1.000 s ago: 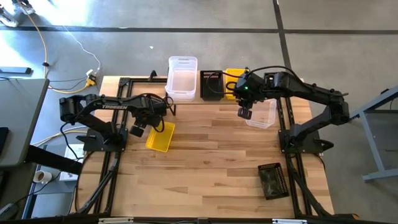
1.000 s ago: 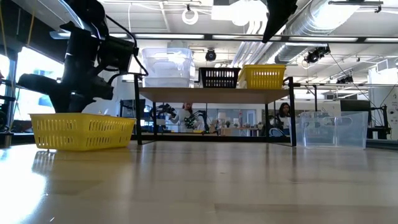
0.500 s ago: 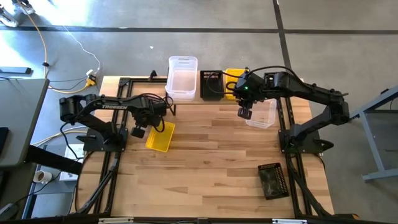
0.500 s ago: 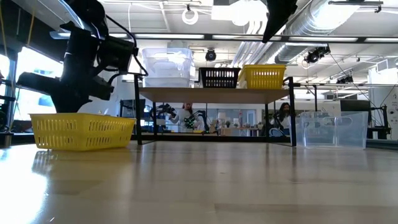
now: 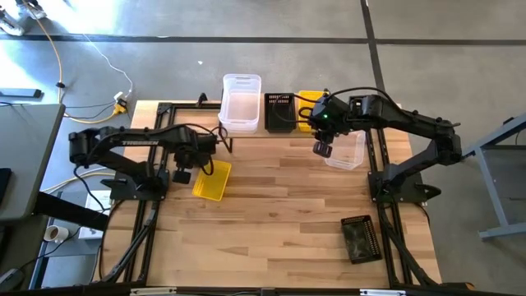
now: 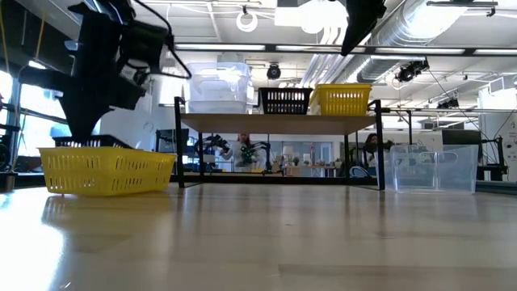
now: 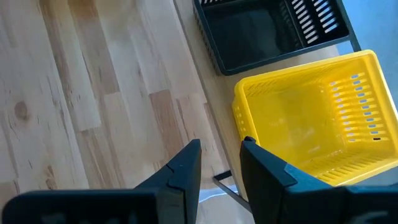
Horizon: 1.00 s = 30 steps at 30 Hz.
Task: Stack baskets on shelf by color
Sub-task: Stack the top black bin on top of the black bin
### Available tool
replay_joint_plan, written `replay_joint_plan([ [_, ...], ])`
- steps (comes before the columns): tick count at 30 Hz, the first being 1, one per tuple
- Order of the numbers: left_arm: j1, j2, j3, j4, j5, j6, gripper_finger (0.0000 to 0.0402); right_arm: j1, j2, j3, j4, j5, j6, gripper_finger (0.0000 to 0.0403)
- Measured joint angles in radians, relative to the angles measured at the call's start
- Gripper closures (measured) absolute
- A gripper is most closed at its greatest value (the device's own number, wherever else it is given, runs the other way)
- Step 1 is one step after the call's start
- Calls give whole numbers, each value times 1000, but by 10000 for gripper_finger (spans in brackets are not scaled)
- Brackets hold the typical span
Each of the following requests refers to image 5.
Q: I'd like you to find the black flat bar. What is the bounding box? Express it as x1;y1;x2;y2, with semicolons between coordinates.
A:
0;87;43;99

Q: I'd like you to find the white paper cup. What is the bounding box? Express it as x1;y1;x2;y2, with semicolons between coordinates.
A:
43;224;70;244

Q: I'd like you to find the person's shoe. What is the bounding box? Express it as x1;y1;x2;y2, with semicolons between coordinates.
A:
15;0;48;21
0;7;25;37

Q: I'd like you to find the white cable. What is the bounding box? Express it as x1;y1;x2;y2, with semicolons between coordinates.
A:
81;33;135;99

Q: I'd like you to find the grey desk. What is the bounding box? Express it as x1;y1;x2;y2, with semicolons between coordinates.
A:
0;102;67;223

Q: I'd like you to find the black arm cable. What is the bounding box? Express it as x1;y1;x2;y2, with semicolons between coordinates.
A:
270;86;398;124
199;123;233;177

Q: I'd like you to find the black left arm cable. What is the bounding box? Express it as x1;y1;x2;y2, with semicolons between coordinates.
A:
199;123;233;177

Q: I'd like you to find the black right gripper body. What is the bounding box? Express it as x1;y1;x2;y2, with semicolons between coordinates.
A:
310;116;341;145

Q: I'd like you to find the black desk beam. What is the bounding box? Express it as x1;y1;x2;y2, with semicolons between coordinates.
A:
31;191;110;232

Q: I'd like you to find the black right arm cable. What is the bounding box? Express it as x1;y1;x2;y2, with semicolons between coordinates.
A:
270;86;398;124

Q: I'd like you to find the black monitor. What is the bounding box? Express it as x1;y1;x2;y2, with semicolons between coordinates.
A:
0;167;13;206

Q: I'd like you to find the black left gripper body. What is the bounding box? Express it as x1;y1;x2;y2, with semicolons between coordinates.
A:
174;149;200;171

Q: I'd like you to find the white box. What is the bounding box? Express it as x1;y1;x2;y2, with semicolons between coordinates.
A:
77;189;113;241

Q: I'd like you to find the grey metal table frame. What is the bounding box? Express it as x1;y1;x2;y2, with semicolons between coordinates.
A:
451;111;526;242

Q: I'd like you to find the black aluminium table frame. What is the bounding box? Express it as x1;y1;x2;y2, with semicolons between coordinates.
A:
98;100;473;296

